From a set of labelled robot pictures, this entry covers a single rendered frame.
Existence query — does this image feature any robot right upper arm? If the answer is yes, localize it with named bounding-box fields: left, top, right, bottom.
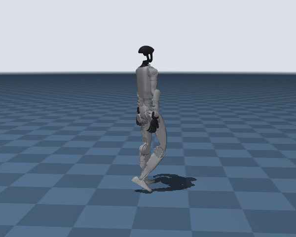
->
left=148, top=68, right=158, bottom=96

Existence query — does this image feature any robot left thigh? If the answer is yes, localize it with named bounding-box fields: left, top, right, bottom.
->
left=137, top=113, right=152, bottom=155

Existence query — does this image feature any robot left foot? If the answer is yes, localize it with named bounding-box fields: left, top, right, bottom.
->
left=146, top=179, right=155, bottom=184

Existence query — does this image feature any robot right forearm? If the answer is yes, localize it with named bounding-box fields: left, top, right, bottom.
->
left=151, top=90, right=160, bottom=117

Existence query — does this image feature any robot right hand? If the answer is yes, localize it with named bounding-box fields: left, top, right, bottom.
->
left=147, top=112, right=159, bottom=133

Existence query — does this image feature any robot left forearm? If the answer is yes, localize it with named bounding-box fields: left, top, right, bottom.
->
left=137, top=92, right=144, bottom=109

